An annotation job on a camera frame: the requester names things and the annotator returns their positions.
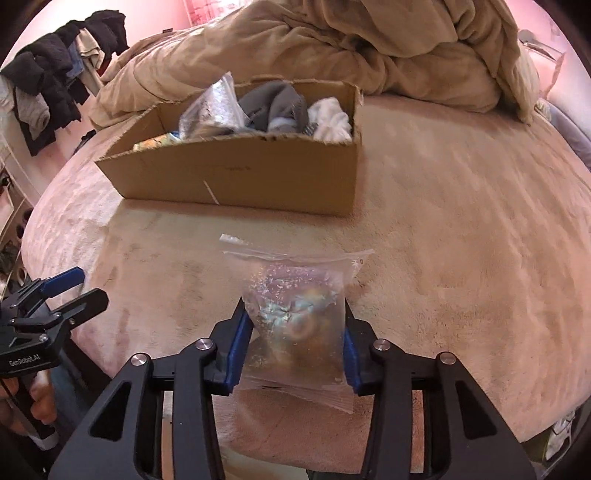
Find white cloth roll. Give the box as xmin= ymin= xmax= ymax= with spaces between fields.
xmin=308 ymin=97 xmax=353 ymax=143

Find beige duvet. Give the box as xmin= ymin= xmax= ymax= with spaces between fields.
xmin=90 ymin=1 xmax=540 ymax=128

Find cotton swab bag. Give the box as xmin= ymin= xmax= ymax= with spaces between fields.
xmin=178 ymin=72 xmax=249 ymax=141

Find snack zip bag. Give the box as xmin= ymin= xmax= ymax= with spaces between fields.
xmin=219 ymin=234 xmax=372 ymax=414

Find grey socks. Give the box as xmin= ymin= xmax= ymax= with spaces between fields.
xmin=238 ymin=80 xmax=318 ymax=136

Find yellow green tissue pack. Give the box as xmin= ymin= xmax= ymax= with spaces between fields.
xmin=132 ymin=132 xmax=181 ymax=152

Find grey blue pillow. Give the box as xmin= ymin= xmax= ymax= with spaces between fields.
xmin=548 ymin=103 xmax=591 ymax=170

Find pile of dark clothes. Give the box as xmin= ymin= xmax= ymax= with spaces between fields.
xmin=1 ymin=10 xmax=128 ymax=156

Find cardboard box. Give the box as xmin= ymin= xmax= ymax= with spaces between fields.
xmin=96 ymin=99 xmax=362 ymax=217

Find white shelf rack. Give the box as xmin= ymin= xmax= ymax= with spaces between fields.
xmin=1 ymin=135 xmax=33 ymax=298

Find left hand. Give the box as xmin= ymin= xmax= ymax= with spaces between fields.
xmin=0 ymin=370 xmax=59 ymax=437

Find dark bag on floor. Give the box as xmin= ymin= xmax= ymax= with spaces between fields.
xmin=73 ymin=129 xmax=96 ymax=153

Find white pillow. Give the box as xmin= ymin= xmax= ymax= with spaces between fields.
xmin=518 ymin=30 xmax=565 ymax=98

